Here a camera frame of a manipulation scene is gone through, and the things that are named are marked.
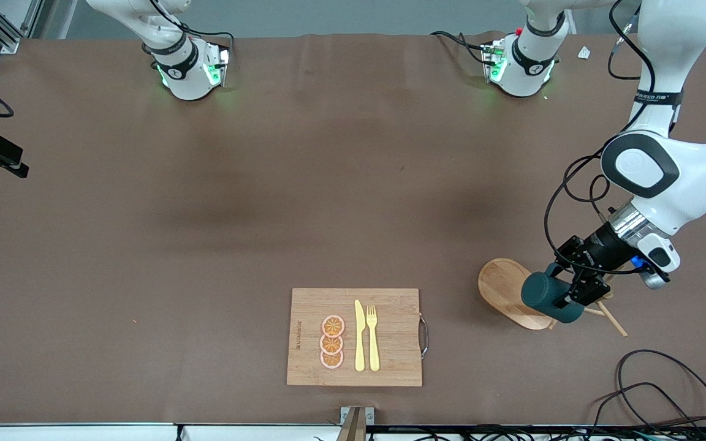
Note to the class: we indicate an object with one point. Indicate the yellow plastic knife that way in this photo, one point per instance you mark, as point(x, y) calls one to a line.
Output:
point(360, 343)

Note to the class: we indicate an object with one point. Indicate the dark teal ribbed cup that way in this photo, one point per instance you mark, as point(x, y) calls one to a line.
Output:
point(540, 294)

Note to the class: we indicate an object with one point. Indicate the orange slice toy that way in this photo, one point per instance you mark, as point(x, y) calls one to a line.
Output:
point(331, 344)
point(333, 326)

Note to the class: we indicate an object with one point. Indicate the wooden mug tree stand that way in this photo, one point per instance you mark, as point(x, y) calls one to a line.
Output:
point(500, 285)

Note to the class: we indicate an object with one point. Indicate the small white paper scrap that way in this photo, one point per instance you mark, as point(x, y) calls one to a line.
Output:
point(584, 52)

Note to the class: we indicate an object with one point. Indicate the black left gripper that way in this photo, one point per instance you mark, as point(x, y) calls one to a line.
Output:
point(598, 245)

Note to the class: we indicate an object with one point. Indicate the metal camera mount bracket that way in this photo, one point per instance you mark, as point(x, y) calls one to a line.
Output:
point(356, 422)

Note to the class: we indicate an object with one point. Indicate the bamboo cutting board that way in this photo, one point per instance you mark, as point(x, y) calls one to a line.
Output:
point(390, 343)

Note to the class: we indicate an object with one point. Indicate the brown table mat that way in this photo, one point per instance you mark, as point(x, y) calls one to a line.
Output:
point(144, 275)

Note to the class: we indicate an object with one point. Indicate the yellow plastic fork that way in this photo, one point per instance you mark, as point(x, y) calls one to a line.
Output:
point(373, 349)

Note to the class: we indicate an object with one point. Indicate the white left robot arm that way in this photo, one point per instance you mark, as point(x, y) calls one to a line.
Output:
point(690, 177)

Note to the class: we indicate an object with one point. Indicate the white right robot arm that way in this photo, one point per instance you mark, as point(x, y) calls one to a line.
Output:
point(184, 73)

